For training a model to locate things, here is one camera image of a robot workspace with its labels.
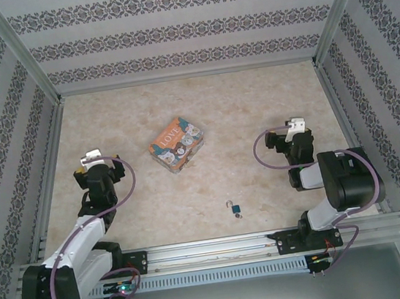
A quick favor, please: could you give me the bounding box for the orange LOVE tin box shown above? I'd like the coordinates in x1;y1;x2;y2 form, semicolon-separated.
143;113;210;179

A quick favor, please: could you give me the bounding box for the small teal padlock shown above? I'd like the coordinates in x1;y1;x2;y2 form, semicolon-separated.
224;197;243;218

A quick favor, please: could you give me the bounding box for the left controller board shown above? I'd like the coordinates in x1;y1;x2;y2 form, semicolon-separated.
101;279;137;299

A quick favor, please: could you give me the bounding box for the controller board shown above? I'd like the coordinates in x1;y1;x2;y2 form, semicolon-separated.
307;251;336;276
101;279;137;299

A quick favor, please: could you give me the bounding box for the right controller board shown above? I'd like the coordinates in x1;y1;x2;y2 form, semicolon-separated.
307;251;336;276

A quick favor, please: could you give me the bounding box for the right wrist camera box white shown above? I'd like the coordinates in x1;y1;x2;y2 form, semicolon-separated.
281;116;311;143

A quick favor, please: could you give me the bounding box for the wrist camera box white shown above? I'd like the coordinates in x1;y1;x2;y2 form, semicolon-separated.
281;116;311;143
78;148;106;171

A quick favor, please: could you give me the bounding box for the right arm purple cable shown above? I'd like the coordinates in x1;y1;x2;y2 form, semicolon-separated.
251;114;392;281

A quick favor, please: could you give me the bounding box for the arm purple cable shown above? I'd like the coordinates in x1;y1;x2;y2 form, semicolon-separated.
34;154;153;299
251;114;392;281

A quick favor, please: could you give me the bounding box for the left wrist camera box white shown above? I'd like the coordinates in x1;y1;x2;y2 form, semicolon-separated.
78;148;106;171

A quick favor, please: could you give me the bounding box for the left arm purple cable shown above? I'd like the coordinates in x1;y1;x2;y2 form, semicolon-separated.
34;154;153;299

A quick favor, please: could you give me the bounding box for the aluminium side rail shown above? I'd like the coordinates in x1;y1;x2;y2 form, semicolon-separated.
10;99;85;264
314;56;393;221

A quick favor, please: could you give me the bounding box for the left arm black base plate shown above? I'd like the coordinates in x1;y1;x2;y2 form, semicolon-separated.
112;249;151;279

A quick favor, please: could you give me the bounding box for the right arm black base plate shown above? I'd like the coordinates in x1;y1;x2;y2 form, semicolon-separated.
271;222;345;257

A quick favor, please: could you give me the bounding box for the aluminium mounting rail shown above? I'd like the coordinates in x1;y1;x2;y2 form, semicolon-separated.
14;212;400;293

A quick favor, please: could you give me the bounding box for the aluminium frame post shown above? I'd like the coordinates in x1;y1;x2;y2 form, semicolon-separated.
304;0;385;68
0;0;65;113

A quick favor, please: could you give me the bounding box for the grey slotted cable duct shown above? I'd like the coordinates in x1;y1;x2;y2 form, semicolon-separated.
86;256;310;299

